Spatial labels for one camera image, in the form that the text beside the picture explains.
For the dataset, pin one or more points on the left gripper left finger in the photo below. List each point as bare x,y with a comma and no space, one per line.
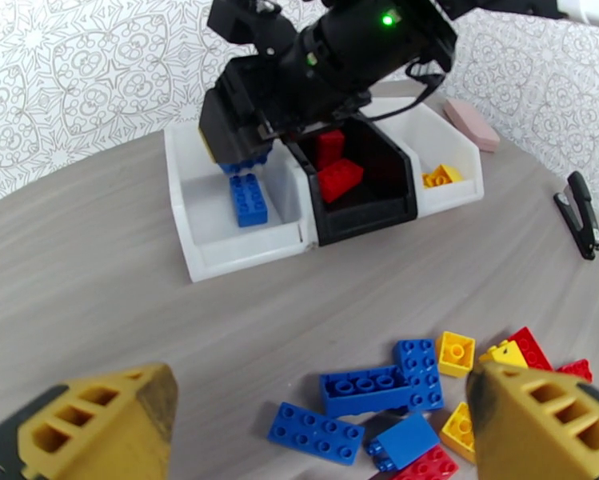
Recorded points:
99,423

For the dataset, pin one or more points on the red lego brick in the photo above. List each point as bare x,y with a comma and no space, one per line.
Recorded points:
576,369
340,179
531,349
329,148
426,466

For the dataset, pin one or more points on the blue lego brick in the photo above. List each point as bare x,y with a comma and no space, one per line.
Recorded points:
404,438
239,168
314,433
364,393
419,373
248,199

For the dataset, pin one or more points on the white plastic bin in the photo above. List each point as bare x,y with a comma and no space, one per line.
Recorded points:
449,201
239,248

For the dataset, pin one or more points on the black plastic bin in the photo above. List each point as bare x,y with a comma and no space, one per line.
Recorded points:
369,218

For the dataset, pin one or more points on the yellow lego brick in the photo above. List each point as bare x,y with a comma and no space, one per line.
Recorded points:
454,353
506,353
441,176
456,428

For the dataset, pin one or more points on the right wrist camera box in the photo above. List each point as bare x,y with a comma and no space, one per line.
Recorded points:
241,21

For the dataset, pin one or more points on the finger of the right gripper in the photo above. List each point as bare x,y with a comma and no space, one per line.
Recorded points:
231,131
283,132

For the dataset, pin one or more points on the pink rounded case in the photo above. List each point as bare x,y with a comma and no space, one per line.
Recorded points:
471,126

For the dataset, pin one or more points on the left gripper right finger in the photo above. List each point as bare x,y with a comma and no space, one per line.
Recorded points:
544,423

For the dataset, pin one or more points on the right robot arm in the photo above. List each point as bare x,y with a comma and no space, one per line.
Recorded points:
584,4

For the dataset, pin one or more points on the black stapler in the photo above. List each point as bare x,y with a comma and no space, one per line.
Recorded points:
581,213

